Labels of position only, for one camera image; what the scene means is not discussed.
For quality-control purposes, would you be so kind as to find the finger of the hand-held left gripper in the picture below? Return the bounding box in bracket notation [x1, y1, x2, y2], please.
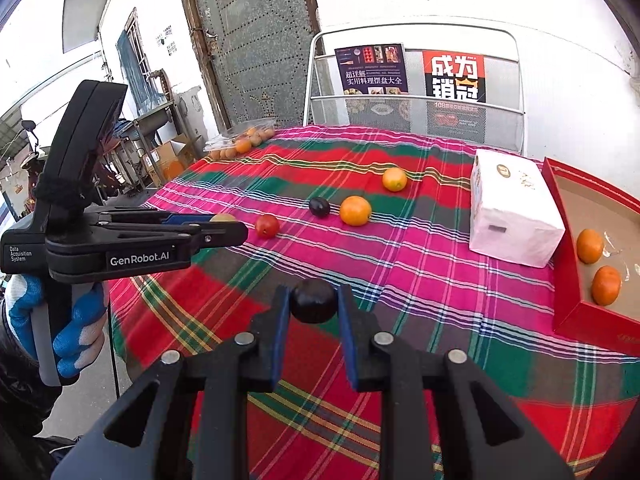
[87, 210, 216, 228]
[107, 220, 249, 261]

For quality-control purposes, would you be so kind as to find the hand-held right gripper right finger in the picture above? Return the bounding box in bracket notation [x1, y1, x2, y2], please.
[336, 284, 576, 480]

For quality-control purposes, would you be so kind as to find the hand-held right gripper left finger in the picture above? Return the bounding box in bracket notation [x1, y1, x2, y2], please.
[50, 285, 293, 480]

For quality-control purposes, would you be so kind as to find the red tomato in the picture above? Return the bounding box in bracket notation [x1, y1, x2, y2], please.
[255, 214, 280, 239]

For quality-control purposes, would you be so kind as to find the red cardboard box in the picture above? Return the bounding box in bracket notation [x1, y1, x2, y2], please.
[542, 157, 640, 358]

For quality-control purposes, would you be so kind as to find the large orange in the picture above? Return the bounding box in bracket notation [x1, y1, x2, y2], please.
[576, 229, 605, 265]
[591, 265, 622, 307]

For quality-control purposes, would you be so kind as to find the person's left forearm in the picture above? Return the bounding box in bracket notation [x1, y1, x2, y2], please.
[0, 305, 63, 441]

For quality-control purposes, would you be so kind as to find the plastic bag of small fruits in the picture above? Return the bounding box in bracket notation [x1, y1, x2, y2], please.
[202, 117, 278, 161]

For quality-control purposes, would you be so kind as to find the person's left hand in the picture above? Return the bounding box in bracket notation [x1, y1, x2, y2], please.
[5, 275, 108, 381]

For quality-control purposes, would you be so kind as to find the brown cardboard box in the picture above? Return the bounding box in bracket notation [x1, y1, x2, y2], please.
[142, 135, 203, 186]

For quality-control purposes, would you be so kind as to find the plaid tablecloth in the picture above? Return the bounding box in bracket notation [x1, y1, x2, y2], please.
[107, 125, 640, 480]

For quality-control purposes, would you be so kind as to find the metal workbench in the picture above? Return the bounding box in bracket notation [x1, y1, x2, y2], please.
[117, 97, 181, 188]

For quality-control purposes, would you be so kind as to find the window with blue curtain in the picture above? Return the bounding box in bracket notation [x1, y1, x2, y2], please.
[116, 7, 161, 116]

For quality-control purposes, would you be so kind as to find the white metal mesh rack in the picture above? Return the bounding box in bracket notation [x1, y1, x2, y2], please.
[302, 27, 526, 156]

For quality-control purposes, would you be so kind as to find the studded metal door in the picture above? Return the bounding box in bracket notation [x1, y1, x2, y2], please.
[175, 0, 321, 131]

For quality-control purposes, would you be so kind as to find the white tissue pack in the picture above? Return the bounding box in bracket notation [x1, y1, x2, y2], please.
[469, 148, 566, 268]

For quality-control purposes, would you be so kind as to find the dark purple cookbook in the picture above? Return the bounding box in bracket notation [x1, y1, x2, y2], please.
[334, 43, 410, 128]

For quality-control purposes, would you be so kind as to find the black and red book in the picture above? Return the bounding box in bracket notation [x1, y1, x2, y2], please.
[422, 51, 487, 143]

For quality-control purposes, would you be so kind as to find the black cable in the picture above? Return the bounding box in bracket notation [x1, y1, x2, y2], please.
[104, 285, 121, 398]

